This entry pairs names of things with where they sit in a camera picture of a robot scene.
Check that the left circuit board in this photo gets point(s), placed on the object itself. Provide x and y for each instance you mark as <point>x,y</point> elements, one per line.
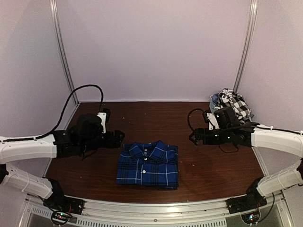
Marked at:
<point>60,217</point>

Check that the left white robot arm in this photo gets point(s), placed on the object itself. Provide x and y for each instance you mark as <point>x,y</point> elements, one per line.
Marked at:
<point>88,134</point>

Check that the light blue perforated basket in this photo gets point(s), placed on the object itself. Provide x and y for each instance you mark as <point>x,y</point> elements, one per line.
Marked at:
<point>213,105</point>

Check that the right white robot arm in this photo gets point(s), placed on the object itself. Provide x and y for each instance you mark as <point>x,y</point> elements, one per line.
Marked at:
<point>225,127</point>

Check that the right aluminium frame post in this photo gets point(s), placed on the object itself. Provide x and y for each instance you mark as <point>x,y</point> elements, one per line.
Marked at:
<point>247,42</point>

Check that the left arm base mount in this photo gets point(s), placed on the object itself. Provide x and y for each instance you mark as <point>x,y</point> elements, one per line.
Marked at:
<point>58,201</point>

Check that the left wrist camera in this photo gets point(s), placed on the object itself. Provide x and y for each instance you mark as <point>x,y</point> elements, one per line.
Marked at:
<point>104,115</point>

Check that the light blue checked shirt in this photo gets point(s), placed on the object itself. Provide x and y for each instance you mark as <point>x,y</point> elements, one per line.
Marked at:
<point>216,100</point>

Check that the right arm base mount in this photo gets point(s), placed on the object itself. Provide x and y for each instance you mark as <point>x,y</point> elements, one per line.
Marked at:
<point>252,200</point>

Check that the black white checked shirt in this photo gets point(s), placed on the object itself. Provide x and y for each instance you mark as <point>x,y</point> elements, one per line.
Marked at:
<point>229,98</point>

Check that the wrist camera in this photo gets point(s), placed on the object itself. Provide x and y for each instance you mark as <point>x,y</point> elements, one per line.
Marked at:
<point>210,119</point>
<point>104,115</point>

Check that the blue plaid long sleeve shirt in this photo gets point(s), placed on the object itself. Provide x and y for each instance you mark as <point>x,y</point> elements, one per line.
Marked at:
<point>150,165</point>

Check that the circuit board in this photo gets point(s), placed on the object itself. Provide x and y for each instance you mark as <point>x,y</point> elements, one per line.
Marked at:
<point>60,217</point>
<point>250,218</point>

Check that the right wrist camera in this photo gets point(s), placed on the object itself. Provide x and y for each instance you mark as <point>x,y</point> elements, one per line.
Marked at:
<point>210,119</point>

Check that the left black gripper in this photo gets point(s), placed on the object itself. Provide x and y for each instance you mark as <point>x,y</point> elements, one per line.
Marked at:
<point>117,142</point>

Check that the right circuit board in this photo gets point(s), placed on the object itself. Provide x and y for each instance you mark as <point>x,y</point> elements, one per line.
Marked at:
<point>250,218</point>

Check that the aluminium frame post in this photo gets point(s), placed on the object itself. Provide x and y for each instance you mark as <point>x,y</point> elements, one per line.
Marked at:
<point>60,43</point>
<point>247,42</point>

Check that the left aluminium frame post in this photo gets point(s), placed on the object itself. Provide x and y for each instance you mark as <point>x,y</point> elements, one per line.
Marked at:
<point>60,43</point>

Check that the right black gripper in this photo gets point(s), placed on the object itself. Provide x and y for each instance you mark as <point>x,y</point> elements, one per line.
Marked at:
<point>198,131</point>

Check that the front aluminium rail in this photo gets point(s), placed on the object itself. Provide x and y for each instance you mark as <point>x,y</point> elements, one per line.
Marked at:
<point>209,213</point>

